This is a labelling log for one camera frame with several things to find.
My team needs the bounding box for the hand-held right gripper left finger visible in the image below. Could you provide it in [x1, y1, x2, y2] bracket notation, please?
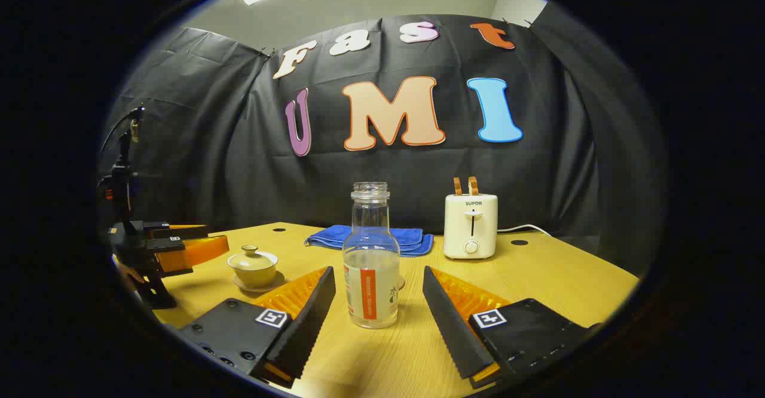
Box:
[178, 265, 336, 388]

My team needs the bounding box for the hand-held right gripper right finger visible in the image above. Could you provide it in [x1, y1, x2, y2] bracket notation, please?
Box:
[422, 265, 601, 390]

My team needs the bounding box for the cream teacup lid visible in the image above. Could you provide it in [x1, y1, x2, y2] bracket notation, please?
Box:
[229, 245, 277, 269]

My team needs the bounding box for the cream teacup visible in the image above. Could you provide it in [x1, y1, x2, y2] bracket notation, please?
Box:
[227, 253, 279, 287]

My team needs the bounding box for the clear water bottle orange label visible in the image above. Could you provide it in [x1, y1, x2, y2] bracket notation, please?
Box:
[343, 182, 400, 329]

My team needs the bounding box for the cream saucer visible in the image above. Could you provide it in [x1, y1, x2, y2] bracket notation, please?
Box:
[232, 271, 286, 293]

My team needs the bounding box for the cream toaster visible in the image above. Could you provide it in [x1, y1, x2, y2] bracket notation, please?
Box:
[443, 193, 498, 260]

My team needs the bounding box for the blue folded towel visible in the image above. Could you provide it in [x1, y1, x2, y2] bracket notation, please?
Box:
[304, 225, 434, 258]

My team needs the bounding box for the black backdrop cloth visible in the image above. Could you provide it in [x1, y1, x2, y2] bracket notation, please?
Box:
[99, 14, 652, 267]

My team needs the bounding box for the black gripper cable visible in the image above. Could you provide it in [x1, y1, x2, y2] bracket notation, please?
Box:
[99, 108, 144, 155]

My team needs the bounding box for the white toaster cable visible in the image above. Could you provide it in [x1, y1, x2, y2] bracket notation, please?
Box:
[497, 224, 553, 237]

